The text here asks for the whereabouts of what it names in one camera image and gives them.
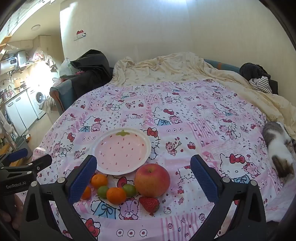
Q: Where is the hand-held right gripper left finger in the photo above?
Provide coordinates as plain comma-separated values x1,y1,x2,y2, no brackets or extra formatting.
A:
22,155,99,241

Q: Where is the mandarin orange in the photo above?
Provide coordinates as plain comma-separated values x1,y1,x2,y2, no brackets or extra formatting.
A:
106,187,127,205
81,186,92,200
91,174,108,189

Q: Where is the floral cloth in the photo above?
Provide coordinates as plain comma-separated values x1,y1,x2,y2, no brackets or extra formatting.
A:
41,96,57,112

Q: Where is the grey and white cat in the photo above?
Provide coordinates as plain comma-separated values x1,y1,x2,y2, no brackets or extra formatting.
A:
262,122,296,179

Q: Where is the black bag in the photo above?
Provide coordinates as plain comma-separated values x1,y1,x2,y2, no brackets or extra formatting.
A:
70,49,111,86

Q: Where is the green grape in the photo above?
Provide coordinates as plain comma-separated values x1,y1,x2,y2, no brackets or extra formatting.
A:
97,185,110,199
122,184,137,198

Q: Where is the white heart-shaped plate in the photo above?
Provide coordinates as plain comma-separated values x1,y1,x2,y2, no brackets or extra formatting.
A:
94,128,152,176

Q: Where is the black white striped cloth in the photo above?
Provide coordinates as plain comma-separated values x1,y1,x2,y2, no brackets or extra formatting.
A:
249,76,273,94

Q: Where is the pink cartoon printed blanket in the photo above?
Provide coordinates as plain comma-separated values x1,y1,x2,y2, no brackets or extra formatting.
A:
32,79,285,241

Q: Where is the black clothing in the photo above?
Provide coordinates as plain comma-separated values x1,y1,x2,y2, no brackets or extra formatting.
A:
239,62,279,94

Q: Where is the beige wall cabinet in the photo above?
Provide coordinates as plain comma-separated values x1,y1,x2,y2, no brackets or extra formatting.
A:
11,35,52,51

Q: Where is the grey bin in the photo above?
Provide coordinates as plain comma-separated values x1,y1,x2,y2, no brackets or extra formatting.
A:
15,136,33,159

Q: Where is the red yellow apple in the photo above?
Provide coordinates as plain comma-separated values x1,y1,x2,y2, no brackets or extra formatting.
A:
134,163,171,198

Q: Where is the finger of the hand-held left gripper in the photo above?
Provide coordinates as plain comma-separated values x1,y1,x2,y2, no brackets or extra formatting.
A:
0,148,28,166
26,153,53,173

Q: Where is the pink plastic bag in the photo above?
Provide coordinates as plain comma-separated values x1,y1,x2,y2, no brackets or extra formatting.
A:
32,47,47,62

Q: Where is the person's left hand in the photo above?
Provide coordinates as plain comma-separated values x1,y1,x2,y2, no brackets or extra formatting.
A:
0,193,25,232

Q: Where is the cream duvet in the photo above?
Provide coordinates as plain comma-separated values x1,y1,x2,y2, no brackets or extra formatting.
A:
112,52,296,139

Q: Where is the white washing machine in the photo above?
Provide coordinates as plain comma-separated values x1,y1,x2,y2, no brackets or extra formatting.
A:
27,87,47,120

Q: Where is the white plastic bag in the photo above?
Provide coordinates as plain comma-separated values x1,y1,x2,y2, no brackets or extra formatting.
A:
59,57,78,77

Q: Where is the red strawberry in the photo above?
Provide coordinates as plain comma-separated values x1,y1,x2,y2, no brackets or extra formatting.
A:
139,197,160,216

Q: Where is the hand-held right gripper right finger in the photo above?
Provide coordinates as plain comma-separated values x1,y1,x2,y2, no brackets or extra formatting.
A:
190,154,267,241

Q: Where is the white floor cabinet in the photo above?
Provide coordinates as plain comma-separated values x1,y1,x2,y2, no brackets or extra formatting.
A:
5,93,38,137

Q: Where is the white kitchen appliance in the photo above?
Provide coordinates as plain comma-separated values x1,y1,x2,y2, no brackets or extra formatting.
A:
9,50,27,68

